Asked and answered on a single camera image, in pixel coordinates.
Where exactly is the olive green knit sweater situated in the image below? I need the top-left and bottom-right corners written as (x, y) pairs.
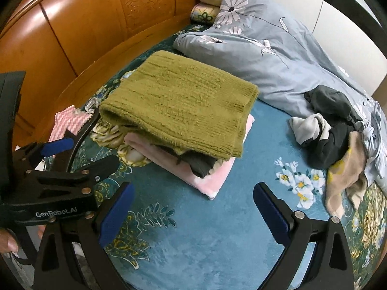
top-left (99, 51), bottom-right (258, 160)

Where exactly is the person's left hand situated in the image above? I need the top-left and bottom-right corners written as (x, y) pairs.
top-left (0, 228), bottom-right (19, 254)

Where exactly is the pink white striped cloth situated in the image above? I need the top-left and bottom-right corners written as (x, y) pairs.
top-left (49, 105), bottom-right (92, 142)

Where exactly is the blue floral bed sheet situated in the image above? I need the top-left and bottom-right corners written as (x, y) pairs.
top-left (42, 23), bottom-right (387, 290)

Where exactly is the beige fuzzy sweater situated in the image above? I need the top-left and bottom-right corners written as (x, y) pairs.
top-left (325, 132), bottom-right (368, 219)

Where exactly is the light blue shirt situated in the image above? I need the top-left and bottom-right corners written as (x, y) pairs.
top-left (362, 101), bottom-right (386, 196)

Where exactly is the folded pink garment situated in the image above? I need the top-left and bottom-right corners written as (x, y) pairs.
top-left (123, 113), bottom-right (255, 200)

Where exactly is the folded dark grey garment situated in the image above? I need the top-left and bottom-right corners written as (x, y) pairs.
top-left (159, 146), bottom-right (218, 178)

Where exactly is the orange wooden headboard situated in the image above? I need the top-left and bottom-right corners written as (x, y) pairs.
top-left (1, 0), bottom-right (198, 146)

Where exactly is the black white garment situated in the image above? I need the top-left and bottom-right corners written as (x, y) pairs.
top-left (289, 85), bottom-right (363, 170)

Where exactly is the floral pillow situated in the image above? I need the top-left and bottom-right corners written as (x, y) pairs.
top-left (190, 3), bottom-right (220, 24)

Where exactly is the blue floral duvet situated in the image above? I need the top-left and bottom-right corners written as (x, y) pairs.
top-left (172, 0), bottom-right (387, 145)

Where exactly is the white black sliding wardrobe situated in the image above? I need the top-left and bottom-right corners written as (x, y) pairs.
top-left (273, 0), bottom-right (386, 99)

